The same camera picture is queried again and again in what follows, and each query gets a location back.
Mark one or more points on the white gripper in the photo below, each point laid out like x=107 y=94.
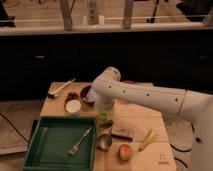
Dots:
x=104 y=107

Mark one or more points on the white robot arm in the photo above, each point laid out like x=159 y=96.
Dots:
x=194 y=107

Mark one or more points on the green plastic cup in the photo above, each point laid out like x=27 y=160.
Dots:
x=102 y=116

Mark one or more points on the small metal cup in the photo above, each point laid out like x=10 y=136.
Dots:
x=104 y=142

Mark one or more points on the blue grey cloth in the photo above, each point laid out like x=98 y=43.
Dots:
x=90 y=96

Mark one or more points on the dark maroon bowl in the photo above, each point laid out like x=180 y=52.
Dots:
x=83 y=95

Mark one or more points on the white round lid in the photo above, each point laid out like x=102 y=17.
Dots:
x=73 y=106

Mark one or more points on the dark red berry cluster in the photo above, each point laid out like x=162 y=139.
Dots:
x=71 y=96

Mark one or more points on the orange bowl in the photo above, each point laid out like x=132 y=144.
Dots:
x=128 y=82

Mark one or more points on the silver fork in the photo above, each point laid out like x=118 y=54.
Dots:
x=75 y=148

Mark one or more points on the orange yellow fruit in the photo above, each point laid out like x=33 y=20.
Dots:
x=125 y=152

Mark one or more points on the yellow corn cob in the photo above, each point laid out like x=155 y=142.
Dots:
x=149 y=138

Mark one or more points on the green plastic tray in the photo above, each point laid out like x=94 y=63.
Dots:
x=53 y=137

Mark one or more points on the white handled dish brush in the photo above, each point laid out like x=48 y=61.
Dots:
x=55 y=93

